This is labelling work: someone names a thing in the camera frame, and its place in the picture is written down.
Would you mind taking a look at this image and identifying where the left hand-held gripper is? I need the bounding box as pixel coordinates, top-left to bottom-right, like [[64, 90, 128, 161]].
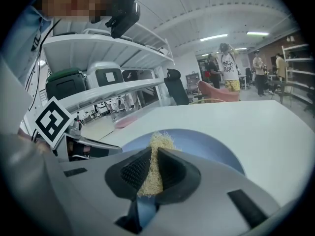
[[34, 96, 123, 161]]

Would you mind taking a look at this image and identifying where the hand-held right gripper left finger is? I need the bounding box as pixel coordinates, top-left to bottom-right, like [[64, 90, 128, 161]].
[[53, 146, 153, 236]]

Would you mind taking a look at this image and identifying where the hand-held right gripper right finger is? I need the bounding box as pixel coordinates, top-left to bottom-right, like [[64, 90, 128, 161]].
[[144, 147, 282, 236]]

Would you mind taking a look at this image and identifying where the pink plate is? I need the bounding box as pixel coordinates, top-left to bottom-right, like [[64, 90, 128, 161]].
[[115, 114, 138, 129]]

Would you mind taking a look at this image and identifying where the blue big plate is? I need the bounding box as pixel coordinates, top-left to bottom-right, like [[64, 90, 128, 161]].
[[121, 128, 246, 228]]

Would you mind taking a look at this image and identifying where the tan scrubbing sponge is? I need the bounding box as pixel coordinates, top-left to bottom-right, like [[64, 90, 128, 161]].
[[136, 130, 176, 198]]

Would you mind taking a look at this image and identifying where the person's left forearm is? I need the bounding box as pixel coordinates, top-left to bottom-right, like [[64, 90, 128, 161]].
[[17, 128, 54, 154]]

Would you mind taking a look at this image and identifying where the dark green storage box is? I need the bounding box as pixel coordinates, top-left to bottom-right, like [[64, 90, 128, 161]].
[[45, 67, 87, 100]]

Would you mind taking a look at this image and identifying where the white table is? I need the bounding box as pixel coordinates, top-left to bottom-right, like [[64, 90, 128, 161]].
[[81, 99, 315, 206]]

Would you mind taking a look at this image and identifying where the silver appliance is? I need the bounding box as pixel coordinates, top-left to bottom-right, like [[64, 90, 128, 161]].
[[85, 61, 124, 88]]

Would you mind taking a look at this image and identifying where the black high-back office chair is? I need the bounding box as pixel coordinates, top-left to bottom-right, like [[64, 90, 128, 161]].
[[163, 68, 190, 106]]

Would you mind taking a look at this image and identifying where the pink armchair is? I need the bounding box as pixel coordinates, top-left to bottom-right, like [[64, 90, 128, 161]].
[[194, 80, 241, 103]]

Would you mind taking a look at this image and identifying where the white metal shelf rack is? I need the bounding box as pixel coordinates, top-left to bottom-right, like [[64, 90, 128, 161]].
[[24, 21, 177, 122]]

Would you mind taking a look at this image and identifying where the grey drawer cabinet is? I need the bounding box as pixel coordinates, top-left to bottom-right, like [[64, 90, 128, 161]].
[[185, 73, 201, 94]]

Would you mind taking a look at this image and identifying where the olive chair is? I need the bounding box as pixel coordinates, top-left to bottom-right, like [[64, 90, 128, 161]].
[[269, 80, 296, 105]]

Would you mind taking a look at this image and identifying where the person's light blue shirt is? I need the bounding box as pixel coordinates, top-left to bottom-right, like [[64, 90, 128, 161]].
[[2, 5, 55, 83]]

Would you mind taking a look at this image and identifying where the person's head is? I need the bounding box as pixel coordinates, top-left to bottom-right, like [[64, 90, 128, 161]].
[[33, 0, 124, 24]]

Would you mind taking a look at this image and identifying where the white shelf unit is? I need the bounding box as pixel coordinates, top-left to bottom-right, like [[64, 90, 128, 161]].
[[280, 43, 315, 108]]

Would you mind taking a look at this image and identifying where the yellow wire chair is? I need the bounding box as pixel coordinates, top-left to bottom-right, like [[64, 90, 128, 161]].
[[190, 97, 229, 105]]

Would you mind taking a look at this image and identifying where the black head-worn camera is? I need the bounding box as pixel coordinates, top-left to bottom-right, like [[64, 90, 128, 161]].
[[91, 0, 142, 39]]

